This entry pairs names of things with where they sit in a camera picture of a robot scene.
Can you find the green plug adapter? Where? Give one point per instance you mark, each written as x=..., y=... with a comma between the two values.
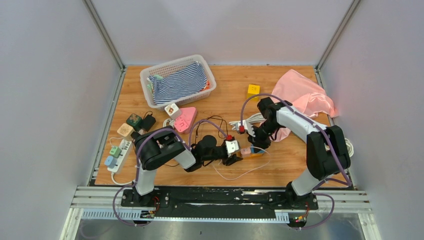
x=115, y=151

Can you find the dark green cube socket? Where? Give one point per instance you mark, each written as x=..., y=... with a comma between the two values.
x=135, y=121

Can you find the blue striped cloth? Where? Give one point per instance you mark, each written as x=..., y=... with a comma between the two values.
x=183, y=83

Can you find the white plastic basket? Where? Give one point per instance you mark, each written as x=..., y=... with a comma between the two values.
x=167, y=68

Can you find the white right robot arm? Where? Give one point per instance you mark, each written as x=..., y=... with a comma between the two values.
x=326, y=149

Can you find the pink cloth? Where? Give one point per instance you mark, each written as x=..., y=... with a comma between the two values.
x=305, y=95

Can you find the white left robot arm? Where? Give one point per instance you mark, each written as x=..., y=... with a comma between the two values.
x=157, y=148

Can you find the beige cube socket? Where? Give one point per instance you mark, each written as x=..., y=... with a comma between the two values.
x=125, y=131

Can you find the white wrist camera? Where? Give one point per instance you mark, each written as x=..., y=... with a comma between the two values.
x=232, y=147
x=244, y=127

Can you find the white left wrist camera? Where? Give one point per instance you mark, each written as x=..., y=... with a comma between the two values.
x=232, y=147

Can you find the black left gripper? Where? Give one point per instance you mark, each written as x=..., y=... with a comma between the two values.
x=228, y=161

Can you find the pink USB charger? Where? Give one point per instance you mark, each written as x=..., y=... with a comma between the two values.
x=245, y=152

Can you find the orange USB power strip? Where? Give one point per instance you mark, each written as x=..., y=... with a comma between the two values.
x=252, y=155

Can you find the yellow cube socket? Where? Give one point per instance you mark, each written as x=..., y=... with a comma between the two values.
x=252, y=90

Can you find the pink triangular socket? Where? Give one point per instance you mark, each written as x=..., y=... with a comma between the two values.
x=184, y=122

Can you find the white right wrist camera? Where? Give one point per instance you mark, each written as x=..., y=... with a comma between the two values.
x=244, y=127

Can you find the black power adapter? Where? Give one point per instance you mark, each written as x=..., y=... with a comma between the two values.
x=148, y=122

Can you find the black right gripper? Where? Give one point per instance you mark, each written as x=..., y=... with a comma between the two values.
x=257, y=142

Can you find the white power strip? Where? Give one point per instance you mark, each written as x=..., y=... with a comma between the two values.
x=126, y=147

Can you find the light blue plug adapter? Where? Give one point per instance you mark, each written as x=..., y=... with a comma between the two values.
x=110, y=161

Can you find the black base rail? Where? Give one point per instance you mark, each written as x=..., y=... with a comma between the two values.
x=217, y=202

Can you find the white tiger cube socket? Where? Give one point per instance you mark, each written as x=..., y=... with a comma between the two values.
x=173, y=111

